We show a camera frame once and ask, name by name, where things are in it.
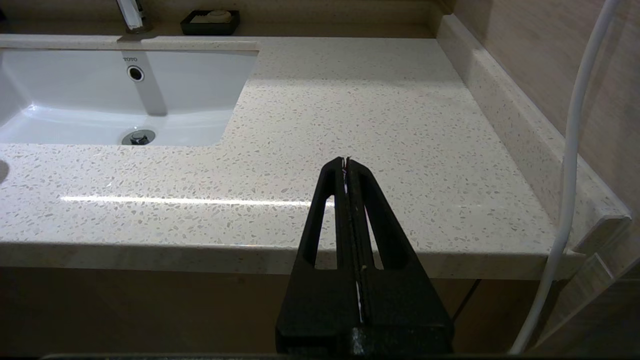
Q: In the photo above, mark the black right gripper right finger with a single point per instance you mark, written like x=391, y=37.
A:
x=405, y=305

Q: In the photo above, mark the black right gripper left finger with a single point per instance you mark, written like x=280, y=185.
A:
x=320, y=305

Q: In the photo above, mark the wooden vanity cabinet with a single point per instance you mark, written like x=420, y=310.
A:
x=150, y=310

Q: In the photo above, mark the beige stone backsplash strip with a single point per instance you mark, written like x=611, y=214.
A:
x=520, y=130

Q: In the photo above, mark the chrome sink drain stopper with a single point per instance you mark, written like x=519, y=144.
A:
x=138, y=137

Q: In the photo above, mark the black soap dish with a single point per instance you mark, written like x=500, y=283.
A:
x=192, y=27

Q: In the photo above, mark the beige soap bar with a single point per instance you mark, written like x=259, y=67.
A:
x=220, y=15

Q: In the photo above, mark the white ceramic sink basin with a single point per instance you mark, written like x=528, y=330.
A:
x=75, y=100

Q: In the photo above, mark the chrome sink faucet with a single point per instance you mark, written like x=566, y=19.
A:
x=132, y=17

